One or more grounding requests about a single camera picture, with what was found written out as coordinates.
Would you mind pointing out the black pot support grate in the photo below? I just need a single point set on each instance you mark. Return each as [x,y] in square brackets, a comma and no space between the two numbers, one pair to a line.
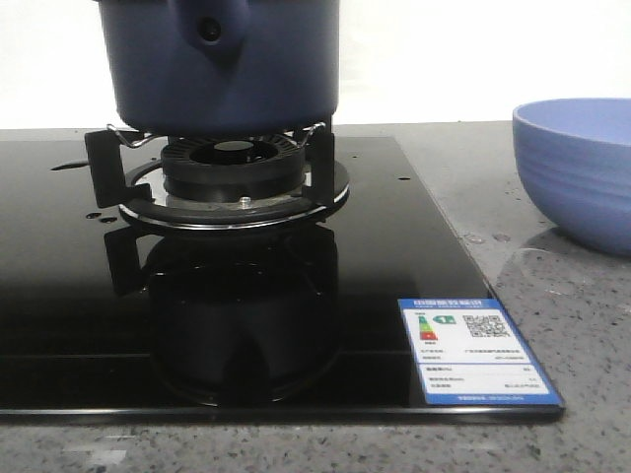
[141,196]

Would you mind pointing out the black glass gas cooktop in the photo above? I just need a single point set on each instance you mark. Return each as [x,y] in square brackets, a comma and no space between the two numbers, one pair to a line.
[103,323]

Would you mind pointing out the dark blue cooking pot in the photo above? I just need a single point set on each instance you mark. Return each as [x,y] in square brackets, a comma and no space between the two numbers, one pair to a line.
[211,68]

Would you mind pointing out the black round gas burner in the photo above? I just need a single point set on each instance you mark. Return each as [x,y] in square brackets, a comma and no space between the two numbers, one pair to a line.
[225,171]

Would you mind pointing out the blue white energy label sticker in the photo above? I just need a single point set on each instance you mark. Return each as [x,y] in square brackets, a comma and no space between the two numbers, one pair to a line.
[469,352]

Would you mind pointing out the light blue ribbed bowl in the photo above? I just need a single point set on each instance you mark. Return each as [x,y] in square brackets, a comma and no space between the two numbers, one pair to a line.
[573,159]

